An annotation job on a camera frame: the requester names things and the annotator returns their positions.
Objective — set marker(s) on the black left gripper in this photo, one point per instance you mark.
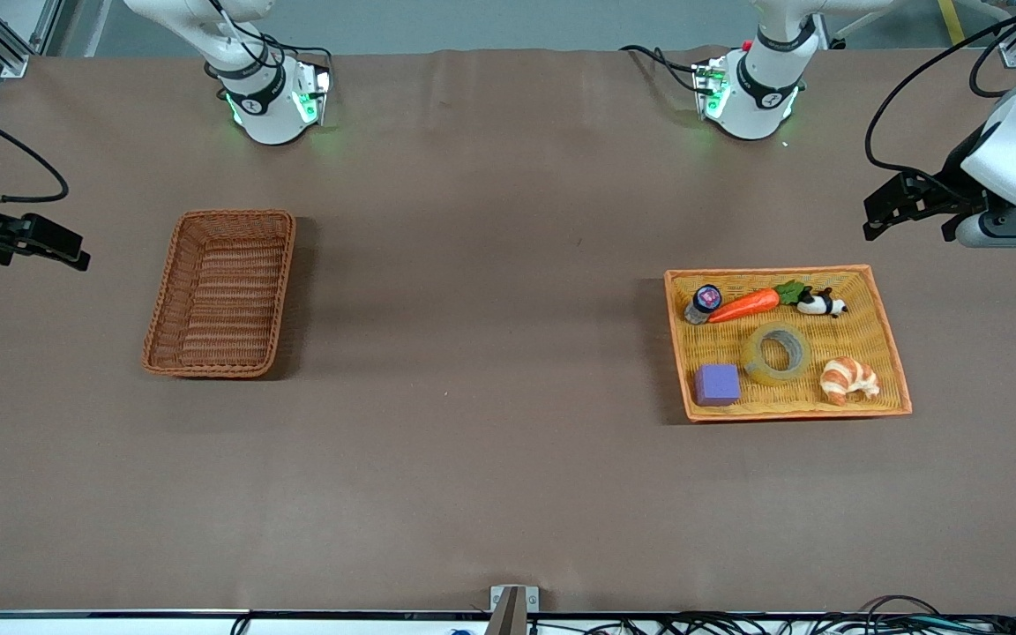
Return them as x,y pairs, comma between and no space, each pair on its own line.
954,183

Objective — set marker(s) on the clear yellowish tape roll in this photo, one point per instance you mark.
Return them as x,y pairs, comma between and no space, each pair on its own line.
759,366

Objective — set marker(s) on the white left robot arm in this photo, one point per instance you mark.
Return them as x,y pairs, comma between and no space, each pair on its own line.
750,106

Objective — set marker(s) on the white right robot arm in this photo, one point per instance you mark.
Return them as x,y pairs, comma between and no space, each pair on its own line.
270,115

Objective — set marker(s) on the brown wicker basket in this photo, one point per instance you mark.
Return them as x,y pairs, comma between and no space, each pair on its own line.
221,295

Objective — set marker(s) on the orange wicker basket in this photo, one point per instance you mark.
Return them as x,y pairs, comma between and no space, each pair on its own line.
790,397

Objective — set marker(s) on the black white panda figure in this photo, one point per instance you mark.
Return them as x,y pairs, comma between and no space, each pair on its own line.
818,304

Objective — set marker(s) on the toy croissant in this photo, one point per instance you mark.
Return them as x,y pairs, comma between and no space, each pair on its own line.
847,379

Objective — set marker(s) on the orange toy carrot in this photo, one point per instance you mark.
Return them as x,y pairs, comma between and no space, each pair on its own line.
742,306

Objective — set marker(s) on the small jar purple lid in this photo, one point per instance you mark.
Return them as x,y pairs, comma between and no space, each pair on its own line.
702,302

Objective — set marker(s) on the purple foam cube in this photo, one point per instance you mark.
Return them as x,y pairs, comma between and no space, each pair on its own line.
717,384

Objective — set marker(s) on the brown table cover sheet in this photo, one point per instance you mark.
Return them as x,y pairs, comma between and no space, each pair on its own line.
490,459

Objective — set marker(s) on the metal table edge bracket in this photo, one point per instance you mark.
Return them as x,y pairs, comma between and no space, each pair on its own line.
515,598

